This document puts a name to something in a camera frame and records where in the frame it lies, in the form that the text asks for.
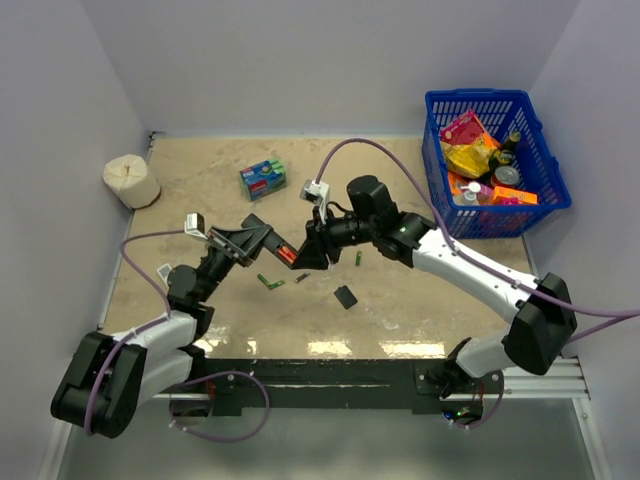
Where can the blue plastic basket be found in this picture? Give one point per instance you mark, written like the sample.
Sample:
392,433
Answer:
501,111

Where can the green battery left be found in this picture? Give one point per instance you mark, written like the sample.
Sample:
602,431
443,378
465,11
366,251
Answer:
263,280

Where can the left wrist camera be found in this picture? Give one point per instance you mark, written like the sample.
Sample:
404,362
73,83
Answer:
194,226

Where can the black battery cover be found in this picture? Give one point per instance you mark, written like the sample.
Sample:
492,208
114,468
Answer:
345,297

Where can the metal tin can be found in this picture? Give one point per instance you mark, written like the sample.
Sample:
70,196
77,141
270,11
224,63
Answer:
505,176

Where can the yellow snack bag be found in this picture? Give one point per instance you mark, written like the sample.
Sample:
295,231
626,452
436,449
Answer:
468,160

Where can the orange battery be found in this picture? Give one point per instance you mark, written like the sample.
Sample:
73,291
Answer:
287,254

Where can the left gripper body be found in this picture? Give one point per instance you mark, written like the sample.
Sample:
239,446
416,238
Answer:
219,260

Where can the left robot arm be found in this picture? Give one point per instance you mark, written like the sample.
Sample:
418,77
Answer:
109,376

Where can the black remote control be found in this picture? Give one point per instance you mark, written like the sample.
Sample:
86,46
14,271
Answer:
274,241

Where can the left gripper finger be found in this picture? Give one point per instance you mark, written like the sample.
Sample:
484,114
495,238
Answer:
220,235
254,238

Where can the pink snack bag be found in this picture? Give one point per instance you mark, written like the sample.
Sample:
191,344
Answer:
466,129

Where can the beige paper roll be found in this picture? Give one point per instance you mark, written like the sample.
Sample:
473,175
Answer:
131,180

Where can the black base frame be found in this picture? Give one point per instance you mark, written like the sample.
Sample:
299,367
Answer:
396,384

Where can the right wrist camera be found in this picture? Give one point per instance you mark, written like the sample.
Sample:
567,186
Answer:
317,193

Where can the white pump bottle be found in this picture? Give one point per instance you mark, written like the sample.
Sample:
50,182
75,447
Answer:
469,194

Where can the dark glass bottle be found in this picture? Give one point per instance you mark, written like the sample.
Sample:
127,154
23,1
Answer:
505,154

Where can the green battery angled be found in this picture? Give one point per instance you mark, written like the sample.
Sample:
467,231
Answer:
276,284

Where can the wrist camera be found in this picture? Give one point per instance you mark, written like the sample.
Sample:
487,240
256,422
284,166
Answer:
194,226
317,193

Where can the green battery pack box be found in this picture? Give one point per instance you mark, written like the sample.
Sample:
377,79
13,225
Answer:
263,179

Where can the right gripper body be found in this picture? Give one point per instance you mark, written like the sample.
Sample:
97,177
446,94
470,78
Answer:
337,233

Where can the dark battery on table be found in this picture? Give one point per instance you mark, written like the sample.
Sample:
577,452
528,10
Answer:
301,277

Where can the orange pink box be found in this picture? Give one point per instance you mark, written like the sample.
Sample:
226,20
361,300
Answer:
508,196

